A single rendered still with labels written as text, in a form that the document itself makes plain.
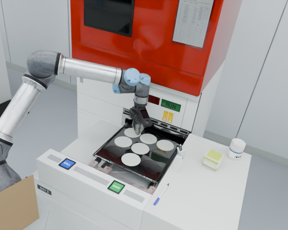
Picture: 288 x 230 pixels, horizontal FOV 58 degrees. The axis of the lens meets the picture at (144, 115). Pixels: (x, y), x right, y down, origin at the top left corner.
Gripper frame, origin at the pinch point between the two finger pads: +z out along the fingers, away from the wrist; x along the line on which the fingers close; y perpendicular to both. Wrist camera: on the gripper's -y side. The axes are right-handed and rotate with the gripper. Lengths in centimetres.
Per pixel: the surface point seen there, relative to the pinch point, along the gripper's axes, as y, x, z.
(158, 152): -14.7, -5.3, 4.0
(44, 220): -27, 58, 12
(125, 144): -1.9, 8.6, 3.9
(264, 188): -13, -146, 94
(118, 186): -33.7, 28.1, -2.6
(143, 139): -1.3, -3.2, 3.9
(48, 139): 135, 28, 94
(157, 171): -26.9, 3.1, 4.0
